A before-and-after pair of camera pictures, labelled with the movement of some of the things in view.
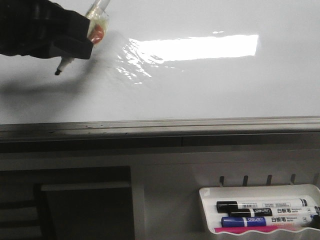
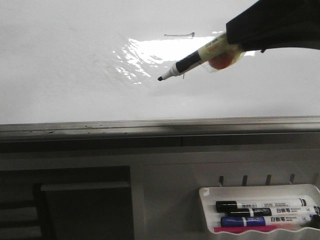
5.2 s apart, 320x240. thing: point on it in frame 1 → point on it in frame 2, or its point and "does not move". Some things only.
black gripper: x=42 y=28 → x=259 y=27
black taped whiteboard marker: x=98 y=27 → x=217 y=55
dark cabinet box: x=86 y=211 does not move
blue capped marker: x=271 y=220 does not move
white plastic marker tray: x=209 y=197 does not move
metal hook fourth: x=293 y=178 does not move
